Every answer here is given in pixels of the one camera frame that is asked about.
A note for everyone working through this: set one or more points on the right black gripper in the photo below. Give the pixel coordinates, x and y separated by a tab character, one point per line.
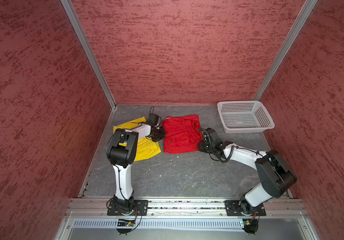
201	147

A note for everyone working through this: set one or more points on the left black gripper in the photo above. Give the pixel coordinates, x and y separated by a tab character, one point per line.
162	135

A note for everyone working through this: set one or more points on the yellow shorts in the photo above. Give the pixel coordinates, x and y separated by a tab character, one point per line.
146	148

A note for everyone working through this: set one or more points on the red shorts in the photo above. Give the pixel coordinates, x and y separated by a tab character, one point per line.
182	134

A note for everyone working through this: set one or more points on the white plastic laundry basket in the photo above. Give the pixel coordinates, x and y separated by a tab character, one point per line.
244	117

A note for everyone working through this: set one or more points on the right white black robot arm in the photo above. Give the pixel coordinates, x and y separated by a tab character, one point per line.
274	172

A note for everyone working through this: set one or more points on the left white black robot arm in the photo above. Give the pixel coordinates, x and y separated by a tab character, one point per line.
121	152

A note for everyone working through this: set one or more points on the right small circuit board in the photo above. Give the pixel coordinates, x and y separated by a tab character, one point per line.
251	226

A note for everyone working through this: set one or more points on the small circuit board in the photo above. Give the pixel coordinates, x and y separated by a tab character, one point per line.
126	223
251	226

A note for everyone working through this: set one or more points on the left small circuit board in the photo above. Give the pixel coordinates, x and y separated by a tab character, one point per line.
126	223

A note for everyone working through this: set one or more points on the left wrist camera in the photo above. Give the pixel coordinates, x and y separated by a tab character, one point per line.
154	120

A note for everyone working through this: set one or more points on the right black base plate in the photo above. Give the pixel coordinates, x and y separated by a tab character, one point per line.
242	208

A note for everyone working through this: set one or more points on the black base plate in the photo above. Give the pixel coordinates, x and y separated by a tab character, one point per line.
242	208
136	208

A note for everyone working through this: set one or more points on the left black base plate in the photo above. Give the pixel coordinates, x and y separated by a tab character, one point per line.
136	208

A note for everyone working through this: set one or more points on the right corner aluminium post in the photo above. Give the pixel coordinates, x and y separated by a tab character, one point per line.
295	29

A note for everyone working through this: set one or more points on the corner aluminium post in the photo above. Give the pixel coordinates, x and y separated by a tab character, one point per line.
295	29
77	26

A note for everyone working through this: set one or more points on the aluminium frame rail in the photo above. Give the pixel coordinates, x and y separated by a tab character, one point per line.
202	208

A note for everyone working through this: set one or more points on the white perforated cable duct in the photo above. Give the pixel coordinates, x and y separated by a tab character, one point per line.
174	224

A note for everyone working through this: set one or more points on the left corner aluminium post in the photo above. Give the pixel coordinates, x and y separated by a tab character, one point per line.
77	26

